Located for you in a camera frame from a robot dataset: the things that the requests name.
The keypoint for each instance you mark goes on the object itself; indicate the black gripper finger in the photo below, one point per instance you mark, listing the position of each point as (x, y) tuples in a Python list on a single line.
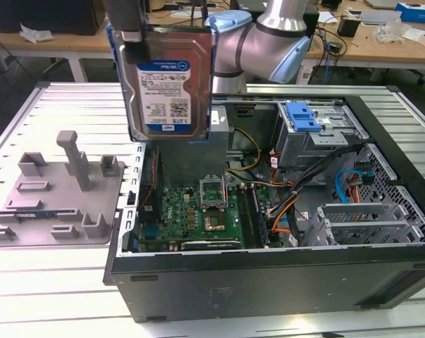
[(125, 15)]

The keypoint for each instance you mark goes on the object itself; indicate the hard disk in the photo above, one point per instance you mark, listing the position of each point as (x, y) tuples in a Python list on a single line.
[(163, 88)]

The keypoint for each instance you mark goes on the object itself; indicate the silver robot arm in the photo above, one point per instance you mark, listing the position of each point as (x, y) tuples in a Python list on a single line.
[(265, 42)]

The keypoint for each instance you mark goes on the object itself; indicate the metal disk bay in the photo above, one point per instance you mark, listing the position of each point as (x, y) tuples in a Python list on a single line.
[(356, 211)]

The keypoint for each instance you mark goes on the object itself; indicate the large black box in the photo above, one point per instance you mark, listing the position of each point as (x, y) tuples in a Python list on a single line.
[(39, 17)]

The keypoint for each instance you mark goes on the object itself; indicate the crumpled clear plastic bag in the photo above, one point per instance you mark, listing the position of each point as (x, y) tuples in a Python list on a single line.
[(36, 35)]

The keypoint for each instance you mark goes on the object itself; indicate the black case fan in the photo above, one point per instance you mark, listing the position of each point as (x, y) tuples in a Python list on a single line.
[(154, 169)]

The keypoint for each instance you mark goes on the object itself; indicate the grey power supply unit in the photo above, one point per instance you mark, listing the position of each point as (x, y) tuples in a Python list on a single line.
[(191, 162)]

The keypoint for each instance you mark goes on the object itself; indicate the blue plastic drive latch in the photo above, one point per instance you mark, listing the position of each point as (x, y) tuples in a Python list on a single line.
[(300, 116)]

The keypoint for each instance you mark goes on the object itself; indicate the green motherboard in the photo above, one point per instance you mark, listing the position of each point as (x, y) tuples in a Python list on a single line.
[(177, 211)]

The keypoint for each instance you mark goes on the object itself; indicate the grey parts rack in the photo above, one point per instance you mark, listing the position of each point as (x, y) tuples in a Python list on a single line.
[(57, 207)]

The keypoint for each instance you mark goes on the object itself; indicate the RAM stick on rack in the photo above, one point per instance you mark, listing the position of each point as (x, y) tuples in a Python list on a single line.
[(36, 213)]

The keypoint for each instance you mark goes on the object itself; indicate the small black cube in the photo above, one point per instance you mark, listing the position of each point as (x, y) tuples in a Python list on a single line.
[(346, 27)]

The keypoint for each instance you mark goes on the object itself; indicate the grey metal drive cage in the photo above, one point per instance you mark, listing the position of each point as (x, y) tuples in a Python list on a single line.
[(303, 148)]

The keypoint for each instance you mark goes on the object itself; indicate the CPU socket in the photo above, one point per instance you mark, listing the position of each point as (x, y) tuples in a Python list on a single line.
[(214, 223)]

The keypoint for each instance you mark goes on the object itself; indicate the installed RAM stick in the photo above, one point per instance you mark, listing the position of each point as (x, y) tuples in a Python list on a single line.
[(259, 214)]

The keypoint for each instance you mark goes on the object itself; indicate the black graphics card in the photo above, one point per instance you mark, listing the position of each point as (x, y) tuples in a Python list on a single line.
[(208, 245)]

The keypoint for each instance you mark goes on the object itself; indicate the flat white box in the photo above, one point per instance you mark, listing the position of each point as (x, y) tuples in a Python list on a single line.
[(377, 17)]

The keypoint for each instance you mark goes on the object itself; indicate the black PC case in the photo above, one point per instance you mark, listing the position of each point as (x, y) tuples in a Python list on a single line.
[(233, 281)]

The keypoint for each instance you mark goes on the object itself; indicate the blue cardboard box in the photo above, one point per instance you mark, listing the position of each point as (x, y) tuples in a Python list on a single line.
[(416, 14)]

